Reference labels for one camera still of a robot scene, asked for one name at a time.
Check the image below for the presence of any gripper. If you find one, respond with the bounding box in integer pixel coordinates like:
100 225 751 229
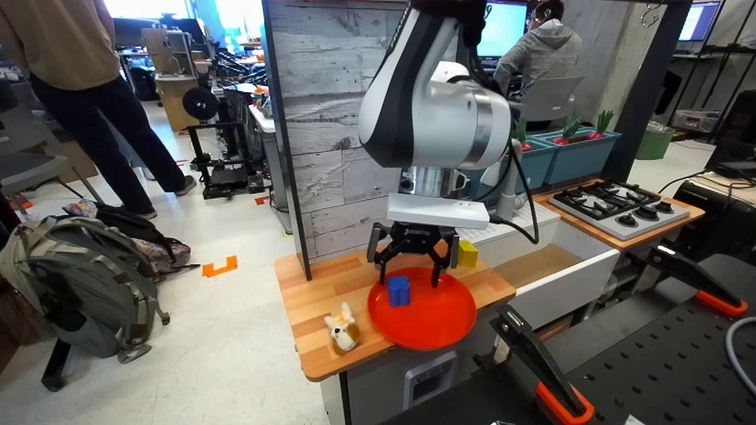
366 221 461 289

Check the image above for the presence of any blue block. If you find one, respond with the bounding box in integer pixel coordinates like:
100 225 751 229
386 275 412 308

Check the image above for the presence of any yellow block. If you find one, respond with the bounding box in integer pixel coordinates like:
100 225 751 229
457 240 480 268

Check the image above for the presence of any orange plate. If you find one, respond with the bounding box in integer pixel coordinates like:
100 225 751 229
367 266 478 352

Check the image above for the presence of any toy stove burner plate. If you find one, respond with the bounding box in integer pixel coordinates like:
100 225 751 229
548 179 691 242

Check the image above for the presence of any toy kitchen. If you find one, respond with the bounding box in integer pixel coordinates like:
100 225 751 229
274 179 707 425

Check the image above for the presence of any plush toy dog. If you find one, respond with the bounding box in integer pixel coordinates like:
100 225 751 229
323 302 361 356

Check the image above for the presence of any white toy sink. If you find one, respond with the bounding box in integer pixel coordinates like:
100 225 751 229
456 202 562 268

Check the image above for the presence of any toy kitchen tap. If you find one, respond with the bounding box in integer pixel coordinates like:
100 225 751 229
495 138 528 224

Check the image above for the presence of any toy oven door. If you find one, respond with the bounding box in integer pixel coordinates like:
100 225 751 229
403 351 459 410

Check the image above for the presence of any blue planter with toy vegetables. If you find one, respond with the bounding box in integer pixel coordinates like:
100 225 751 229
542 110 623 187
471 118 559 200

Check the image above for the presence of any black clamp with orange tips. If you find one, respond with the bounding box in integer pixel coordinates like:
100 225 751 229
489 303 596 425
625 244 749 319

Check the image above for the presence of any grey wood backdrop panel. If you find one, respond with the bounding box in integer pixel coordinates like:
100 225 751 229
261 0 415 282

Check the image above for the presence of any grey office chair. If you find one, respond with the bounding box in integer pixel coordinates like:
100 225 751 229
519 74 586 132

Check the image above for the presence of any black 3d printer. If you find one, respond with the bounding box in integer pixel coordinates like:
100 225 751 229
181 86 268 201

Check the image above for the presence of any person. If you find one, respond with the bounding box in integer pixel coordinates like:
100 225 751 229
493 0 584 100
0 0 197 221

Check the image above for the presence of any monitor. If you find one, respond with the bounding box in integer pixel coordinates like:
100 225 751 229
476 0 529 60
678 0 724 43

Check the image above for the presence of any green bucket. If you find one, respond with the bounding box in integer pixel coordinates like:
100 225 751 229
635 123 676 161

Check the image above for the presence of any dark patterned bag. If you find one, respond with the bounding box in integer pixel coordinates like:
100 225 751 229
61 200 200 277

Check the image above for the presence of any wooden cabinet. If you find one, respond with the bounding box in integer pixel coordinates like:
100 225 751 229
141 28 200 133

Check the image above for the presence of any black box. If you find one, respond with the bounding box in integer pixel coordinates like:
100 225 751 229
672 179 756 264

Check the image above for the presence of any grey backpack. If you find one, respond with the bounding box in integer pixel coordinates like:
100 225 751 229
0 215 172 365

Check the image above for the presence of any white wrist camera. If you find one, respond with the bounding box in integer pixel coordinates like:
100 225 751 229
386 192 491 230

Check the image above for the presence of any black frame post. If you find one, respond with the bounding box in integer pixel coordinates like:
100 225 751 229
601 0 693 182

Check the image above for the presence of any grey cable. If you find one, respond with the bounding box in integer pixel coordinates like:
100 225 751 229
725 316 756 397

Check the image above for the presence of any black wire shelf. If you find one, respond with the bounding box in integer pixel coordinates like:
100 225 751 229
666 0 756 143

